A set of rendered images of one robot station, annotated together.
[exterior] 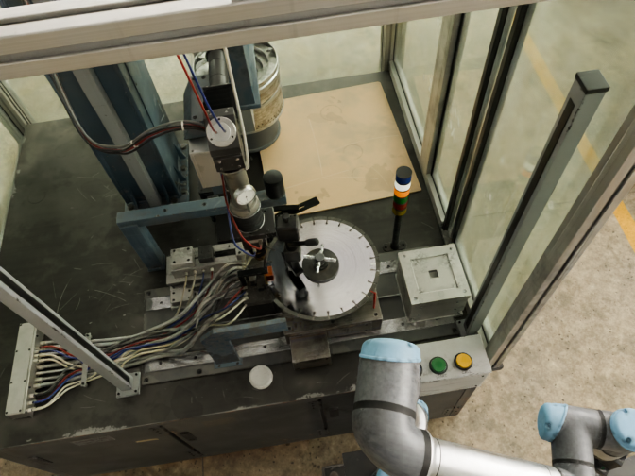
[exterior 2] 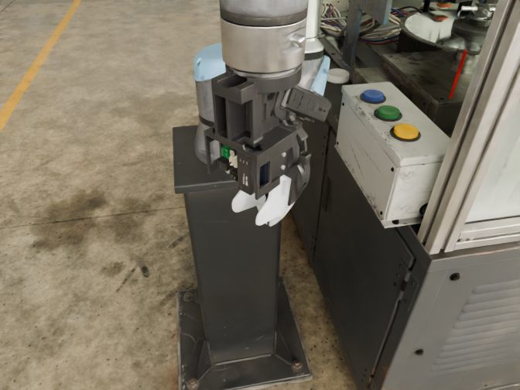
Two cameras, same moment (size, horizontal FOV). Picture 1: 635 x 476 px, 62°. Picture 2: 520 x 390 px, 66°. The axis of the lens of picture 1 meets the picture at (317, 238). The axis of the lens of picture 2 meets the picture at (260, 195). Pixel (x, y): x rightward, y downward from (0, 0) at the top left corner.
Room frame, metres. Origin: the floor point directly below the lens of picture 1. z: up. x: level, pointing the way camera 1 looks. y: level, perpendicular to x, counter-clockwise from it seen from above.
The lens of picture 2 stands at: (0.11, -0.92, 1.25)
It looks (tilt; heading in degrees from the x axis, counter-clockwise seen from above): 39 degrees down; 82
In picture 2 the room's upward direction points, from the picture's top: straight up
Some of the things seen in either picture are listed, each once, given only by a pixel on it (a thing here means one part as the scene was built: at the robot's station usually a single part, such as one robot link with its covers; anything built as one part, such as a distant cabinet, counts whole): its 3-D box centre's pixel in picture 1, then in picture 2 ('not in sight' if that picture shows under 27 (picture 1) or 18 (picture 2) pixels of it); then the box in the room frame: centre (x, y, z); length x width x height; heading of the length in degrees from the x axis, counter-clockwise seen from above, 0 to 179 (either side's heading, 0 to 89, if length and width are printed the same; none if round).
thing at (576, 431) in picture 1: (570, 433); not in sight; (0.18, -0.46, 1.21); 0.11 x 0.11 x 0.08; 75
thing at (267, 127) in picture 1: (244, 100); not in sight; (1.52, 0.22, 0.93); 0.31 x 0.31 x 0.36
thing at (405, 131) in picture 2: (463, 361); (405, 134); (0.44, -0.36, 0.90); 0.04 x 0.04 x 0.02
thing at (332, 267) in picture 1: (320, 263); (478, 23); (0.76, 0.00, 0.96); 0.11 x 0.11 x 0.03
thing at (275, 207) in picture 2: not in sight; (271, 208); (0.17, -0.57, 0.94); 0.06 x 0.03 x 0.09; 42
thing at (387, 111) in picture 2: (437, 365); (388, 114); (0.43, -0.29, 0.90); 0.04 x 0.04 x 0.02
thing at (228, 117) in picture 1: (229, 120); not in sight; (0.89, 0.17, 1.45); 0.35 x 0.07 x 0.28; 3
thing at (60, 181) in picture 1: (241, 271); (459, 145); (1.09, 0.34, 0.38); 1.64 x 1.35 x 0.77; 93
